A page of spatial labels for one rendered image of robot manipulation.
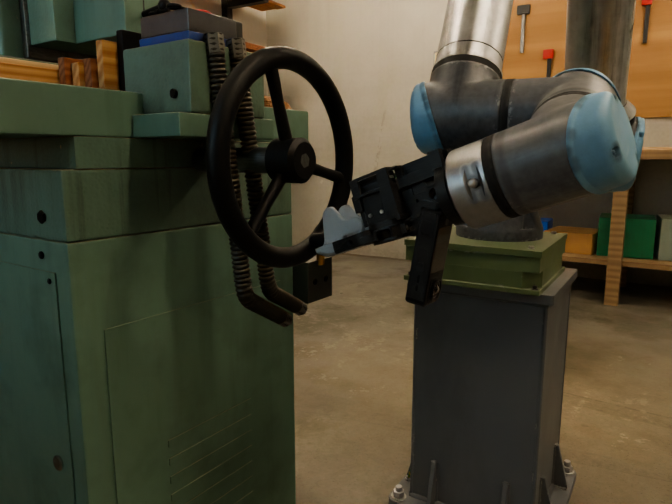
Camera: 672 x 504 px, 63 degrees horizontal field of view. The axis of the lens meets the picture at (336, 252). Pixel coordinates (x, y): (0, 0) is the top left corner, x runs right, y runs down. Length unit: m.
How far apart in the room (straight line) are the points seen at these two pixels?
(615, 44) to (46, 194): 0.94
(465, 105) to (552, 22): 3.43
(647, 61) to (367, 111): 1.93
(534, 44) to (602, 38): 2.98
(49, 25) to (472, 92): 0.69
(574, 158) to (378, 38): 4.04
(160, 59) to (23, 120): 0.19
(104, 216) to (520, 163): 0.51
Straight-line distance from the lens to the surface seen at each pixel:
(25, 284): 0.85
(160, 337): 0.85
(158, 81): 0.79
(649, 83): 3.96
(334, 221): 0.68
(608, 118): 0.55
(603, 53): 1.13
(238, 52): 0.79
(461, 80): 0.70
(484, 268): 1.15
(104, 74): 0.89
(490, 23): 0.76
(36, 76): 0.92
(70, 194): 0.75
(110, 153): 0.78
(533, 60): 4.08
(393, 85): 4.42
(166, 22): 0.80
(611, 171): 0.55
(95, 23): 1.02
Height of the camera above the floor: 0.82
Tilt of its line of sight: 10 degrees down
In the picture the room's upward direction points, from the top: straight up
